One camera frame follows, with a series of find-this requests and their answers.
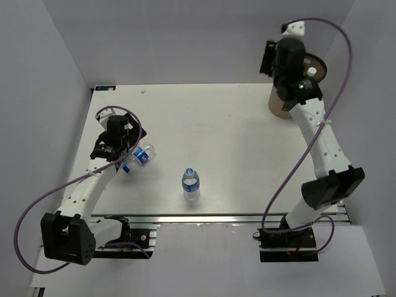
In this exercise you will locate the lying green-label bottle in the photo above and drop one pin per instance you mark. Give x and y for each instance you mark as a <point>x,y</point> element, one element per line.
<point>126,159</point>

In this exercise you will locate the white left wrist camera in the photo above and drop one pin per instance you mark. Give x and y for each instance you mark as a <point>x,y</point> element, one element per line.
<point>103,116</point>

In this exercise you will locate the blue-label bottle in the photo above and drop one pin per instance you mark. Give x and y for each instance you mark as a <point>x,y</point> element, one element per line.
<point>191,184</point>

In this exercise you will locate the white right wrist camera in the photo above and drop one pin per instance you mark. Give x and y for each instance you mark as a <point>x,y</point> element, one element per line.
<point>293,30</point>

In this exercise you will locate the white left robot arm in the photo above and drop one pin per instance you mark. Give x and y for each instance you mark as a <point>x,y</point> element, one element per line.
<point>68,235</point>

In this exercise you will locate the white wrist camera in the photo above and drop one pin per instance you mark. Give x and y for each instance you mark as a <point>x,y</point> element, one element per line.
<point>103,116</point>
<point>293,30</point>

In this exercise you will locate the white-cap water bottle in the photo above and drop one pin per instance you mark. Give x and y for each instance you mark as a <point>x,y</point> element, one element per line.
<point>311,71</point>

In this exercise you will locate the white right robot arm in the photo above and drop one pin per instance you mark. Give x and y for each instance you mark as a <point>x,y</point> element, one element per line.
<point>336,177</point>

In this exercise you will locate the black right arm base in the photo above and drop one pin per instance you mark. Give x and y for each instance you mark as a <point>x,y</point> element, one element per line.
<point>298,246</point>

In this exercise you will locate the lying Pepsi-label bottle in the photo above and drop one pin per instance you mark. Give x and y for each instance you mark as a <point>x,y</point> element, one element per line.
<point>143,154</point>

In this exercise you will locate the small blue table label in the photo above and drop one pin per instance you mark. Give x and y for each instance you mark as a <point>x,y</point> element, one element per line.
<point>104,88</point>

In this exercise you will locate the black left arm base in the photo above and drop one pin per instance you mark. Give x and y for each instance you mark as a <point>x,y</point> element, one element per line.
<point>130,241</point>

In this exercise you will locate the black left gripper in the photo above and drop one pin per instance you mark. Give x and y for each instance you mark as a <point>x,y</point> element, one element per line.
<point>136,133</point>

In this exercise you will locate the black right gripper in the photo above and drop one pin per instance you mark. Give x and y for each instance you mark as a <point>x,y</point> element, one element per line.
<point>268,55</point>

